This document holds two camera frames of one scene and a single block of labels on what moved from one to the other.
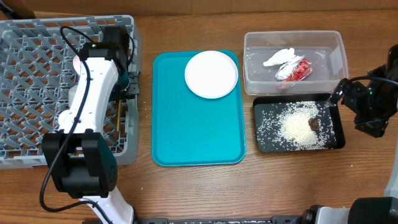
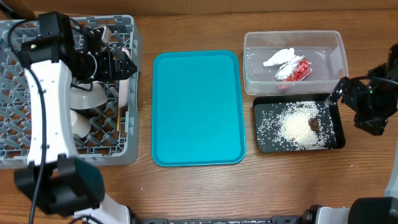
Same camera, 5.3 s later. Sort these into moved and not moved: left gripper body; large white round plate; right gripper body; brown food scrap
Moved: left gripper body; large white round plate
Not moved: brown food scrap; right gripper body
